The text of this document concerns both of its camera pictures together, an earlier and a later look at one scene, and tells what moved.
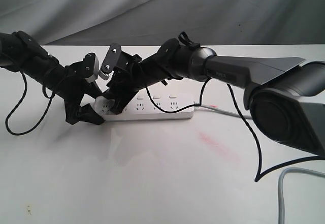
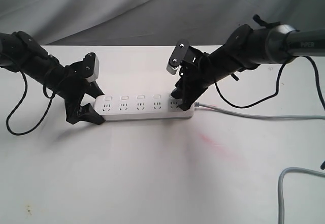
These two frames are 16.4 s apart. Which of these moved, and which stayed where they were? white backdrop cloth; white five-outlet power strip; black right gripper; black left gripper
Moved: black right gripper
Stayed: white five-outlet power strip; white backdrop cloth; black left gripper
